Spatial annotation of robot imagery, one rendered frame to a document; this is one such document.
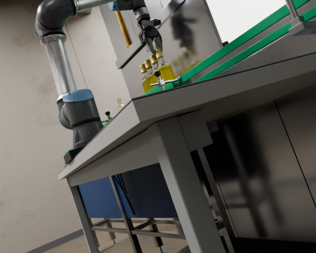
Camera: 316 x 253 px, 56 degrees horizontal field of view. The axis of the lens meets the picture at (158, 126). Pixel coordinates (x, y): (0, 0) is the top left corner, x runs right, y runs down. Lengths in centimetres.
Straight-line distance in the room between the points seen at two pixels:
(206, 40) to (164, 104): 107
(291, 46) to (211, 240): 69
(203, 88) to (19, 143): 382
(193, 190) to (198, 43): 112
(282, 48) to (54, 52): 91
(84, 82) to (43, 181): 149
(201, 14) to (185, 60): 25
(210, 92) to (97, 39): 435
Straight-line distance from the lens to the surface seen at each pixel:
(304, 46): 99
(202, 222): 47
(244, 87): 50
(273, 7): 126
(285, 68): 58
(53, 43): 140
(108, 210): 234
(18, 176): 413
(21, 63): 449
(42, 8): 136
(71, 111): 117
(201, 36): 149
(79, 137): 115
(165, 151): 45
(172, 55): 166
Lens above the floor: 67
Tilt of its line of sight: 5 degrees up
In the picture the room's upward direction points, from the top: 20 degrees counter-clockwise
